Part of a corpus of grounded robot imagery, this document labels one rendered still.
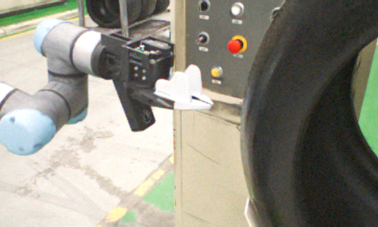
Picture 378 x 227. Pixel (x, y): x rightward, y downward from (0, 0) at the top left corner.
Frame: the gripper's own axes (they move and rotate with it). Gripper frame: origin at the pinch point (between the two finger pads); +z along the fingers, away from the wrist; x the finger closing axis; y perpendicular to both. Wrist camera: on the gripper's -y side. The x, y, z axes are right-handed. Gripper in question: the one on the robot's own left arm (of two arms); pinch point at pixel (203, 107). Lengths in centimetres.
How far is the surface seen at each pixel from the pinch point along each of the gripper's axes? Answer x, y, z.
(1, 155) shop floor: 67, -136, -178
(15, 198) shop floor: 44, -131, -132
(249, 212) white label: -10.7, -5.2, 13.6
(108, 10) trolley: 280, -99, -280
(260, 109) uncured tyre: -11.6, 9.5, 12.2
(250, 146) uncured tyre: -11.0, 4.3, 11.9
